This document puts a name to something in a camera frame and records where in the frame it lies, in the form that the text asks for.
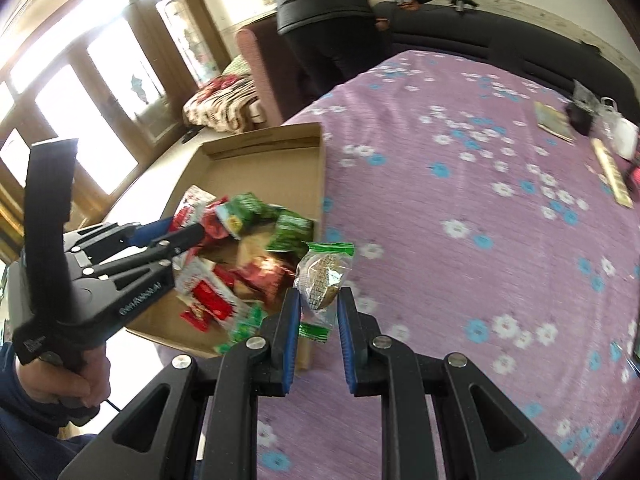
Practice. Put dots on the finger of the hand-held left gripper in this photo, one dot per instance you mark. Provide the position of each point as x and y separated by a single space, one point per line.
185 242
152 230

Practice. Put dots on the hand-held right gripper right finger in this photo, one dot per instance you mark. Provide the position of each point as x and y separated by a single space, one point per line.
346 342

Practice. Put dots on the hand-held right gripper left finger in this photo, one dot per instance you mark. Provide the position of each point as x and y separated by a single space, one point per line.
291 342

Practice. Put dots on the round brown cake packet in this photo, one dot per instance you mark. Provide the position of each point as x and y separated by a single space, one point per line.
322 280

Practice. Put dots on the pile of mixed snack packets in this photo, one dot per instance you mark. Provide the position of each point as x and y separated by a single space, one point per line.
260 275

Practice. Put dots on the brown cardboard box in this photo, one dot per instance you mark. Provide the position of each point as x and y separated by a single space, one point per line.
260 170

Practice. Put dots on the person's left forearm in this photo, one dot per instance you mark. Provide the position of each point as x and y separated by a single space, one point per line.
30 440

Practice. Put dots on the person's left hand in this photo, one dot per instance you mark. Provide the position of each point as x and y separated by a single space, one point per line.
75 390

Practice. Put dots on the purple floral bedsheet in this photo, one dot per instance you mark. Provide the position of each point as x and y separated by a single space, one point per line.
450 285

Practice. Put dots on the red floral blanket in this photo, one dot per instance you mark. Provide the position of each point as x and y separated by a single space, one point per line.
220 100

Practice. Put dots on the wooden glazed door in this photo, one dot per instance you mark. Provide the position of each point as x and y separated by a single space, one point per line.
125 85

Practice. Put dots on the pink armchair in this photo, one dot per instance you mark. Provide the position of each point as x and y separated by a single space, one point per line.
260 75

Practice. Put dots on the green paper booklet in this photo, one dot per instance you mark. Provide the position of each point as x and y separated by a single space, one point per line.
552 120

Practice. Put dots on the cream cosmetic tube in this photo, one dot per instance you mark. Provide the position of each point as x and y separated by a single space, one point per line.
612 170

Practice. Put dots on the small black case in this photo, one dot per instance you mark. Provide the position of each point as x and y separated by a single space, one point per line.
580 112

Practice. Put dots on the pink insulated bottle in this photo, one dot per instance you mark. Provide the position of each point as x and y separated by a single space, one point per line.
637 176

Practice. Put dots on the black padded sofa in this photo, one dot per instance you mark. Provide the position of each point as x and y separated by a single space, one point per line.
500 35

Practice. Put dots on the white round lid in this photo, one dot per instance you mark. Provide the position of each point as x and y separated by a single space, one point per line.
627 141

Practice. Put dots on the clear plastic wrapper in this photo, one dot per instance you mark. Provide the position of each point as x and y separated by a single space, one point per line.
607 106

